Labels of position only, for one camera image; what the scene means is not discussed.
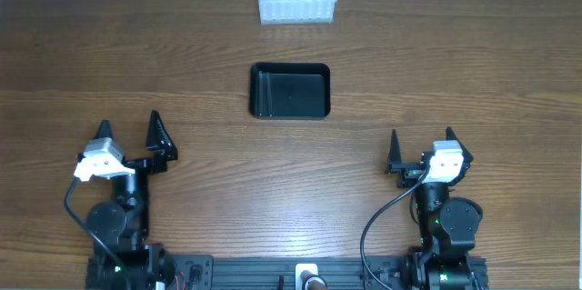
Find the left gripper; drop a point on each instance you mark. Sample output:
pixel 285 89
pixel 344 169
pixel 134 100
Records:
pixel 145 166

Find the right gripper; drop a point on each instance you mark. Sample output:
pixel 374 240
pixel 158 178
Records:
pixel 409 172

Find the clear test tube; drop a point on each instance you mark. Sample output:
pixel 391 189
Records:
pixel 268 94

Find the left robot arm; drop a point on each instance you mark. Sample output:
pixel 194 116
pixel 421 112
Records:
pixel 107 222

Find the black tray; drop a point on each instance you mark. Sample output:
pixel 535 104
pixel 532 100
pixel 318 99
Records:
pixel 300 94

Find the white test tube rack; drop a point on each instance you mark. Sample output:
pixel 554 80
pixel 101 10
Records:
pixel 295 8

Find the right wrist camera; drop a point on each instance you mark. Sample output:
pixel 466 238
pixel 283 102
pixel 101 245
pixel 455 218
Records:
pixel 445 160

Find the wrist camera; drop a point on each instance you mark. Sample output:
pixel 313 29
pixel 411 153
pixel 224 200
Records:
pixel 102 160
pixel 445 160

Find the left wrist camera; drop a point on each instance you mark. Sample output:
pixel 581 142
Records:
pixel 102 160

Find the mounting rail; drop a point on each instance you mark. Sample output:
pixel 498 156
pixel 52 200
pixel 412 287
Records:
pixel 254 274

